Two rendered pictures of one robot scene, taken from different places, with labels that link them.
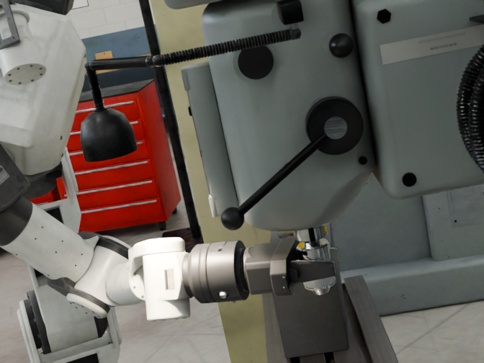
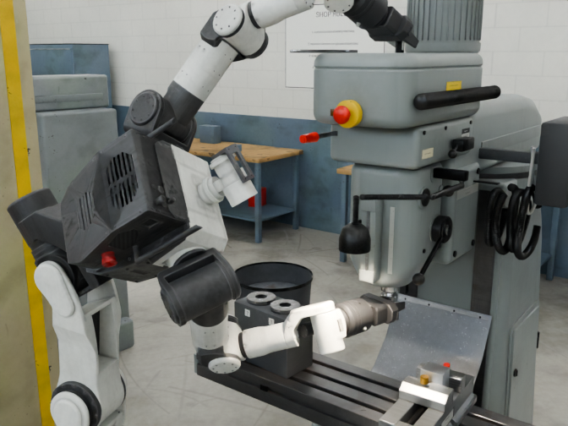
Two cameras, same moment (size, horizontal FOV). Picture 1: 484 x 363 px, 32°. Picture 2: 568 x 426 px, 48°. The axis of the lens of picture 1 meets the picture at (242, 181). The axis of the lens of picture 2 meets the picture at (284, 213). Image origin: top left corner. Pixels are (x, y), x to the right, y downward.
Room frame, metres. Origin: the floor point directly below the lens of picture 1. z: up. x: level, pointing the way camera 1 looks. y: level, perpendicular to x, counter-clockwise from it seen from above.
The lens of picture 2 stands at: (0.46, 1.39, 1.89)
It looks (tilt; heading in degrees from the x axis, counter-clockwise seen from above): 14 degrees down; 305
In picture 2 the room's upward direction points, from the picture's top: straight up
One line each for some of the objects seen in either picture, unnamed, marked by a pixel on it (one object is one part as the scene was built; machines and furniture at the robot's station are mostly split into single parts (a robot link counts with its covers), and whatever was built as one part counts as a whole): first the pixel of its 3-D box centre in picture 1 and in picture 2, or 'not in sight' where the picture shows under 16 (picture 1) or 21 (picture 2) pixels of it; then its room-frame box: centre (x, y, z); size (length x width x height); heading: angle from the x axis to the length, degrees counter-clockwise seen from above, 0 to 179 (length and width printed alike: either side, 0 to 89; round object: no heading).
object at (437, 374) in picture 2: not in sight; (434, 378); (1.00, -0.07, 1.07); 0.06 x 0.05 x 0.06; 0
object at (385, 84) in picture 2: not in sight; (401, 86); (1.14, -0.10, 1.81); 0.47 x 0.26 x 0.16; 88
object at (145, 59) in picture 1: (124, 63); (397, 197); (1.04, 0.11, 1.58); 0.17 x 0.01 x 0.01; 35
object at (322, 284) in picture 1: (317, 267); not in sight; (1.14, -0.08, 1.23); 0.05 x 0.05 x 0.06
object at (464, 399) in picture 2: not in sight; (428, 401); (1.00, -0.04, 1.02); 0.35 x 0.15 x 0.11; 90
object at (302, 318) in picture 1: (307, 281); (273, 330); (1.52, -0.08, 1.06); 0.22 x 0.12 x 0.20; 172
